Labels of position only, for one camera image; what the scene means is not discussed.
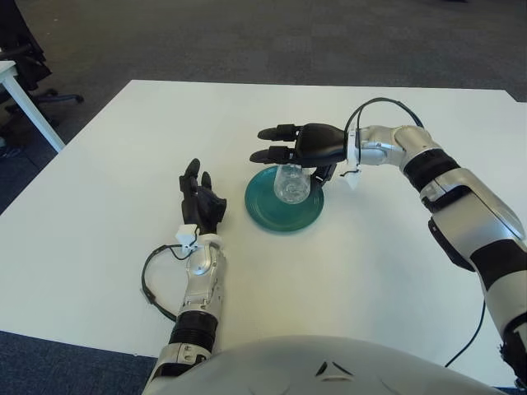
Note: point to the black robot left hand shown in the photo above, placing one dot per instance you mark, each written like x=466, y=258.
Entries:
x=201, y=205

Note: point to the black office chair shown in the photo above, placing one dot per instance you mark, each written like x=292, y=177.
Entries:
x=24, y=41

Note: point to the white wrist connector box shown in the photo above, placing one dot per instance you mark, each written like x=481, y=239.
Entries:
x=187, y=236
x=353, y=179

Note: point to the white side table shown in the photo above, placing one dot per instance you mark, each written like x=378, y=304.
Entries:
x=24, y=100

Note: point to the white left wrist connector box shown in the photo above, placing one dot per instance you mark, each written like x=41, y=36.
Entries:
x=187, y=236

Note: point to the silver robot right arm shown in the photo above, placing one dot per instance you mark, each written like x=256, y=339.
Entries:
x=465, y=193

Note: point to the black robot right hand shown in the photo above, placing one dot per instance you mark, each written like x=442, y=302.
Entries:
x=321, y=144

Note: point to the grey robot torso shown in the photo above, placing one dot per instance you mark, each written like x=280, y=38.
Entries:
x=321, y=370

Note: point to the white right wrist connector box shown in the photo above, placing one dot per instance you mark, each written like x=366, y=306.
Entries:
x=353, y=179

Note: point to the clear bottle with blue cap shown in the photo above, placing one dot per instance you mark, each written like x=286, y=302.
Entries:
x=291, y=187

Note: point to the green round plate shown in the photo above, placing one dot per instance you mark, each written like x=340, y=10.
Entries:
x=284, y=218

